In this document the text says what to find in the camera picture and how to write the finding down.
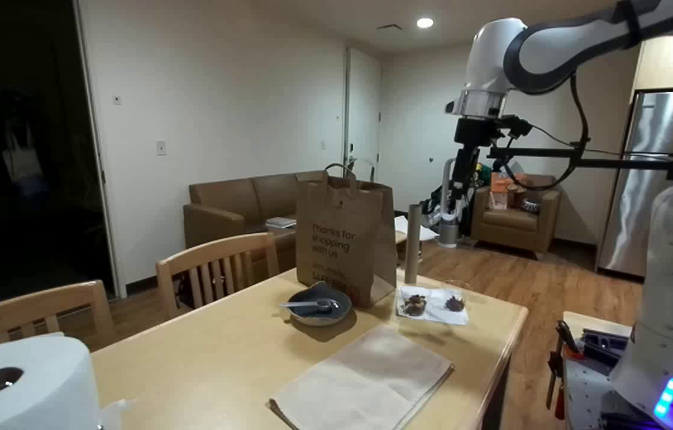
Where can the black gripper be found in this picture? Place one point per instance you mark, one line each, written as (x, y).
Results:
(479, 135)

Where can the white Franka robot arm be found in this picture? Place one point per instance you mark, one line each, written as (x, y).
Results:
(559, 48)

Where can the white paper towel roll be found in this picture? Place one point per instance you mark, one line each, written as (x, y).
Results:
(41, 391)

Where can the orange snack box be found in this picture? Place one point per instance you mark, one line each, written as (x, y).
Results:
(499, 191)

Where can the white standing appliance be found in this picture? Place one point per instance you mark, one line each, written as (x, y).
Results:
(450, 214)

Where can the small dark bag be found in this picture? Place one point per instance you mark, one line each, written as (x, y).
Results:
(529, 204)

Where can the brown armchair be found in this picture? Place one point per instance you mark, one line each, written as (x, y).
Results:
(513, 228)

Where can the white crumpled cloth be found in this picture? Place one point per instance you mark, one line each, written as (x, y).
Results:
(428, 233)

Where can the chocolate muffin in clear cup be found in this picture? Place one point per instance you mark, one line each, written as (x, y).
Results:
(413, 305)
(454, 305)

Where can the white closet door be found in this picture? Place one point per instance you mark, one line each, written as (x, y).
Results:
(361, 111)

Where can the brown paper shopping bag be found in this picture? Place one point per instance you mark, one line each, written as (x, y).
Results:
(344, 240)

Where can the black boom bar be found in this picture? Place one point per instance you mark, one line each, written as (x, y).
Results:
(615, 162)

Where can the round ceiling light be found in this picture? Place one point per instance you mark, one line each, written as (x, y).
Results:
(427, 23)

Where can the stainless steel refrigerator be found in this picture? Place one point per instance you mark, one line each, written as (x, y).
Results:
(632, 207)

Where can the ceiling air vent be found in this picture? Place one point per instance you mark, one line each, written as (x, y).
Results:
(390, 26)

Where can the orange black clamp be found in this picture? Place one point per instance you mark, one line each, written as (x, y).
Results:
(567, 334)
(558, 386)

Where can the wooden cart top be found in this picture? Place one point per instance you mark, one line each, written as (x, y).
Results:
(601, 321)

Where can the dark blue bowl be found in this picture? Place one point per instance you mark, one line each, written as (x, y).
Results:
(337, 315)

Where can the white cushion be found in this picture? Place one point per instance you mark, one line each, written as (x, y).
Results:
(280, 222)

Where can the light grey spoon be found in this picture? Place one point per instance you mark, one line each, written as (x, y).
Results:
(314, 305)

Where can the beige paper napkin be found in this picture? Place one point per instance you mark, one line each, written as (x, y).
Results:
(369, 382)

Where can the brown sofa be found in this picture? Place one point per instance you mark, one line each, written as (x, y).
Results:
(232, 199)

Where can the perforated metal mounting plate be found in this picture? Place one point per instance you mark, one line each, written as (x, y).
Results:
(583, 397)

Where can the light wooden chair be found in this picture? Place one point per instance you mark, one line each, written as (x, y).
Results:
(35, 306)
(219, 251)

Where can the white tote bag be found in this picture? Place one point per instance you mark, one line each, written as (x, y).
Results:
(22, 162)

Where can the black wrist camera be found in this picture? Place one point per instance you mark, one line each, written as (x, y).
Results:
(515, 124)

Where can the black mounting bracket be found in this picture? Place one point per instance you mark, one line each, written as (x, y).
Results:
(602, 348)

